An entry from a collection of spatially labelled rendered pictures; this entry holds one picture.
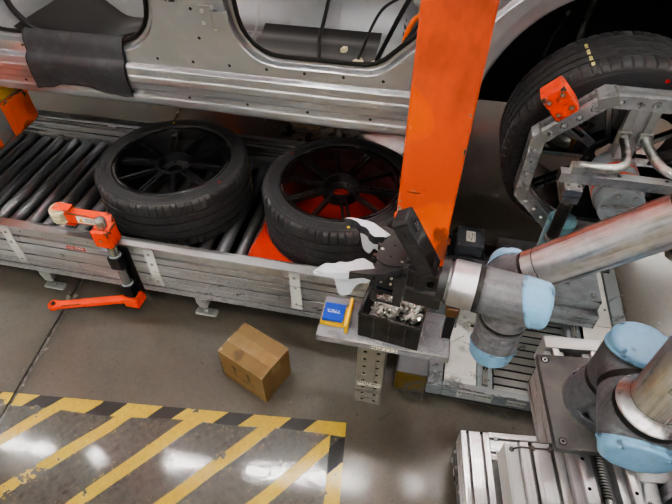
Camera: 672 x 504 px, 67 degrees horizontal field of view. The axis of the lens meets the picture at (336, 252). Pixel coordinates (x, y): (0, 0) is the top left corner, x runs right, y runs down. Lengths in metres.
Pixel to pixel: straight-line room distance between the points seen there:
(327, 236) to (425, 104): 0.77
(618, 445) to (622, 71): 1.07
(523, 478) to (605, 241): 0.57
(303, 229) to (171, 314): 0.79
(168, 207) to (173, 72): 0.51
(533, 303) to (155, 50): 1.73
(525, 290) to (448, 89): 0.64
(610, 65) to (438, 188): 0.60
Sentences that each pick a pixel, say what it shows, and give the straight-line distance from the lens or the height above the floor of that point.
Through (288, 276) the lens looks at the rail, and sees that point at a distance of 1.96.
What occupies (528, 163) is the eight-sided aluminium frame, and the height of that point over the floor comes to 0.87.
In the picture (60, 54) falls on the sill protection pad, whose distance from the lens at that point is 2.39.
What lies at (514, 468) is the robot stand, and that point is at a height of 0.73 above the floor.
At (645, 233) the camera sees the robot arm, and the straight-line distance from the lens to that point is 0.85.
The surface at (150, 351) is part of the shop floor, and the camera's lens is 2.30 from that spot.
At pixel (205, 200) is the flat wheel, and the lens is 2.13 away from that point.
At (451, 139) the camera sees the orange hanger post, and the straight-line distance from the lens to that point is 1.35.
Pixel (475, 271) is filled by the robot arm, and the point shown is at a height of 1.25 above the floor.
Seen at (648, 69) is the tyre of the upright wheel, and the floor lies 1.16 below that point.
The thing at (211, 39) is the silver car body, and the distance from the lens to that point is 2.03.
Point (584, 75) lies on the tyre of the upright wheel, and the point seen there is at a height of 1.13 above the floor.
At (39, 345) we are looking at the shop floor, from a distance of 2.52.
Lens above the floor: 1.82
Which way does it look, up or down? 46 degrees down
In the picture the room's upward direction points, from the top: straight up
